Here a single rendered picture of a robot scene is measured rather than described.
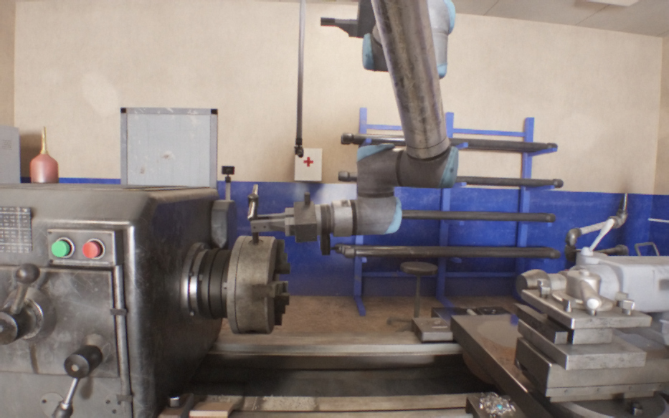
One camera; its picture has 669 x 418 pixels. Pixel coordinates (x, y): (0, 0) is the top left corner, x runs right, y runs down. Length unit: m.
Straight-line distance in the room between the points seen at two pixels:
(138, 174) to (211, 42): 1.72
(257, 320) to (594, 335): 0.70
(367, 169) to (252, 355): 0.66
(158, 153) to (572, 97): 5.03
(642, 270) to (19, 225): 1.45
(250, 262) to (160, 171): 3.48
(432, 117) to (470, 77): 3.79
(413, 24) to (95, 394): 0.88
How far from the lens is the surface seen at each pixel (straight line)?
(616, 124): 5.47
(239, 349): 1.13
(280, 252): 0.93
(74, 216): 0.74
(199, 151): 4.05
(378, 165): 0.76
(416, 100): 0.63
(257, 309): 0.79
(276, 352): 1.11
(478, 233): 4.37
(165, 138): 4.21
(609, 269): 1.19
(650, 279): 1.22
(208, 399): 0.94
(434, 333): 1.20
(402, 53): 0.60
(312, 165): 3.73
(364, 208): 0.78
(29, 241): 0.80
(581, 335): 0.81
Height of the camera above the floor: 1.36
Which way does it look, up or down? 5 degrees down
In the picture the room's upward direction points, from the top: 2 degrees clockwise
